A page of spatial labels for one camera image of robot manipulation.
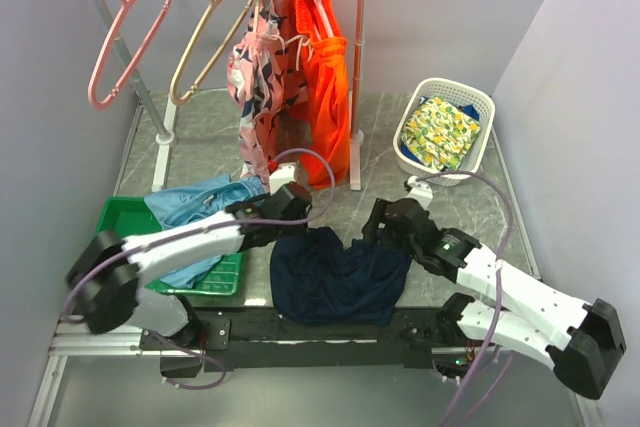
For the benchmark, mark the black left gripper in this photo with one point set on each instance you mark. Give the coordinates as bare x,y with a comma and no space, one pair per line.
298,226

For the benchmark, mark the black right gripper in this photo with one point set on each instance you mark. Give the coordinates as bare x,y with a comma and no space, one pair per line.
377,215

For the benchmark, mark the navy blue shorts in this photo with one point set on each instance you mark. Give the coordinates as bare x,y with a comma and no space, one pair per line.
316,280

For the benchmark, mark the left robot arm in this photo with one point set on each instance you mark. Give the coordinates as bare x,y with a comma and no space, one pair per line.
108,283

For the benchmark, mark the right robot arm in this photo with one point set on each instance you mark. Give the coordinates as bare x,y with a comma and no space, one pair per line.
582,343

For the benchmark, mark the light blue shorts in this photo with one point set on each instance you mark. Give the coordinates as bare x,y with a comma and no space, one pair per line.
180,206

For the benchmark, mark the orange shorts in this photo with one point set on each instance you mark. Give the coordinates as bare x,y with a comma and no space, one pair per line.
326,107

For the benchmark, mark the pink patterned shorts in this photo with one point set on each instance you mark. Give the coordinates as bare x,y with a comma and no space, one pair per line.
260,80

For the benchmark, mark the pink hanger with orange shorts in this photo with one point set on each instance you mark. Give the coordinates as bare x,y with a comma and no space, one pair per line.
320,23

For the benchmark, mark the lemon print cloth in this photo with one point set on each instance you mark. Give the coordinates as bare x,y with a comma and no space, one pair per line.
438,135

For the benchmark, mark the white perforated plastic basket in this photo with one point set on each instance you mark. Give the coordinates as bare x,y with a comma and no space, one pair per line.
457,94

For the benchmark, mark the blue cloth in basket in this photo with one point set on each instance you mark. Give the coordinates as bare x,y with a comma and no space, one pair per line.
468,110

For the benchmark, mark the green plastic tray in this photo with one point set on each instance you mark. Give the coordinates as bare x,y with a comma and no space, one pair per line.
159,252

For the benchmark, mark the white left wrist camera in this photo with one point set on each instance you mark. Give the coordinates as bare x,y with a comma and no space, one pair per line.
283,174

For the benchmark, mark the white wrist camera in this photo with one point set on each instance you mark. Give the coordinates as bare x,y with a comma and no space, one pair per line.
283,174
419,191

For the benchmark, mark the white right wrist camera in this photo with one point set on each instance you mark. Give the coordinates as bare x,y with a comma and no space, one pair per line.
419,191

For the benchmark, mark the black mounting base rail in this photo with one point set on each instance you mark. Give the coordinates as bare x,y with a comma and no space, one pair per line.
259,337

